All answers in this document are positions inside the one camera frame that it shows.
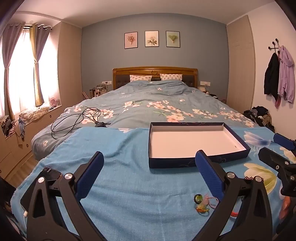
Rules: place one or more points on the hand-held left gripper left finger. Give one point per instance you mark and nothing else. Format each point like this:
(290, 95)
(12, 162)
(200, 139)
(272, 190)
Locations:
(91, 171)

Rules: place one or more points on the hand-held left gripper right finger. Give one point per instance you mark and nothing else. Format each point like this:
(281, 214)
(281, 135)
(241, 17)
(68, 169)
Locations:
(208, 171)

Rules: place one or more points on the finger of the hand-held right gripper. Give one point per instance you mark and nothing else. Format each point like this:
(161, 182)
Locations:
(283, 140)
(275, 161)

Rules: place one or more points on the dark blue shallow box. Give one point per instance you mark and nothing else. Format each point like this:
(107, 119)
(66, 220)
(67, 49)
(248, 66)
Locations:
(192, 141)

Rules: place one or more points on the pile of dark clothes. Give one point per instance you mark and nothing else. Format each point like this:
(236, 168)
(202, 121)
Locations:
(259, 118)

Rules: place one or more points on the light blue flower-print blanket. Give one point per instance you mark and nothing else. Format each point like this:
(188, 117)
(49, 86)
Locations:
(127, 162)

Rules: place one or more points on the black smartphone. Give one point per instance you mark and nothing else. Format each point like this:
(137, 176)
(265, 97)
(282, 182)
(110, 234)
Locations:
(49, 173)

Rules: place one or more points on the black jacket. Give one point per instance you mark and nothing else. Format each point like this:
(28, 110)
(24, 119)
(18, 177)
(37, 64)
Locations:
(271, 76)

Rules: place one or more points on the lilac jacket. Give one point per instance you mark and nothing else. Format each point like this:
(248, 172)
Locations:
(286, 74)

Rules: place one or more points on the small pink fan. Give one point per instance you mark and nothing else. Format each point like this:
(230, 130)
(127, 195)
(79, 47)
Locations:
(53, 102)

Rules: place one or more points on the cream quilted blanket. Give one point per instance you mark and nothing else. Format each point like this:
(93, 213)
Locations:
(34, 113)

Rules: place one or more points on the beige wardrobe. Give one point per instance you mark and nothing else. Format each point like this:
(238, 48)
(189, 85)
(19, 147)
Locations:
(240, 64)
(69, 69)

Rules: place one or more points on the pile of mixed clothes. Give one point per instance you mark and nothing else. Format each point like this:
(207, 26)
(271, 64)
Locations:
(11, 126)

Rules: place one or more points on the blue floral duvet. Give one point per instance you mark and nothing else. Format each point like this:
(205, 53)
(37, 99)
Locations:
(150, 97)

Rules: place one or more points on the wooden bed headboard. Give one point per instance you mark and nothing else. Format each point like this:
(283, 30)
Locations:
(120, 74)

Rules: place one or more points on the white sheer curtain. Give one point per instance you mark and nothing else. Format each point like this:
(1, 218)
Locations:
(23, 69)

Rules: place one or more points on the grey and yellow curtain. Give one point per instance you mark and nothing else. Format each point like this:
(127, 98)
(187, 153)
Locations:
(10, 46)
(39, 58)

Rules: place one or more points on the framed pink flower picture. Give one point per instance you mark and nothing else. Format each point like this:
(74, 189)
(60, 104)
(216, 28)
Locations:
(130, 40)

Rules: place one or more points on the framed green leaf picture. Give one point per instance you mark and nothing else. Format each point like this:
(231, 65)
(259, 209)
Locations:
(172, 39)

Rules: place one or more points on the framed white flower picture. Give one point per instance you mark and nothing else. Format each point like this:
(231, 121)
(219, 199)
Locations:
(151, 38)

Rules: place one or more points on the white wall socket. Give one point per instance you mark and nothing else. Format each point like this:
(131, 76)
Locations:
(204, 83)
(106, 82)

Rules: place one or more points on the black wall coat hooks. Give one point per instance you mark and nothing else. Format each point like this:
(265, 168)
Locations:
(275, 45)

